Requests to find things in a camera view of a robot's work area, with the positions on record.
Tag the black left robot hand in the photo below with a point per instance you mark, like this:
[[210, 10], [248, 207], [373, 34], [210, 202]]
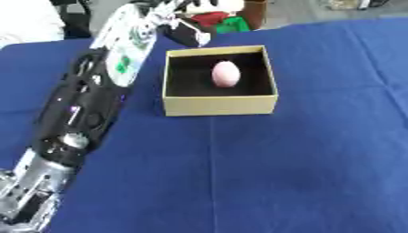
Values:
[[183, 34]]

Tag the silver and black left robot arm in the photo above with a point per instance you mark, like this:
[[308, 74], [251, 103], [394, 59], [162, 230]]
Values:
[[85, 103]]

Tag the tan cardboard box black inside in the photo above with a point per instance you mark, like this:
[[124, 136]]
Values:
[[218, 104]]

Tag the white black red soft toy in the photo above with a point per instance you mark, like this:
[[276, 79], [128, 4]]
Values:
[[211, 17]]

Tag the pink egg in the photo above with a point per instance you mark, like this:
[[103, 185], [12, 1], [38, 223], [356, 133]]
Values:
[[225, 74]]

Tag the brown wooden furniture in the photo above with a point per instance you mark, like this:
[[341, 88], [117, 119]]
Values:
[[256, 13]]

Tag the black chair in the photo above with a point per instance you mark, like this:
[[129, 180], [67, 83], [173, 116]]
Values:
[[77, 21]]

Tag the person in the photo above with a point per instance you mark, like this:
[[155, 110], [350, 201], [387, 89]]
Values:
[[26, 21]]

